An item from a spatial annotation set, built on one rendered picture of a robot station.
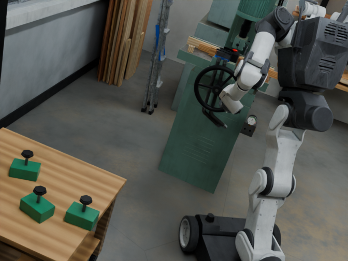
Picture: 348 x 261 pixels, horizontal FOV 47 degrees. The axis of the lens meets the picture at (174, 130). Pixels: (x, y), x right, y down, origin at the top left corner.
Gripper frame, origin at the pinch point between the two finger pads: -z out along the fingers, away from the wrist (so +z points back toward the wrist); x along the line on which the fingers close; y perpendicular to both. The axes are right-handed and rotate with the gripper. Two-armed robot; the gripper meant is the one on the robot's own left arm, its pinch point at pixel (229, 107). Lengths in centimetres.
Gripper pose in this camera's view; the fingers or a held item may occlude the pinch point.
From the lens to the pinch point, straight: 223.8
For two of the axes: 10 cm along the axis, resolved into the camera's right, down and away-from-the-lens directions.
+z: -1.2, -0.9, -9.9
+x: 9.1, 3.9, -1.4
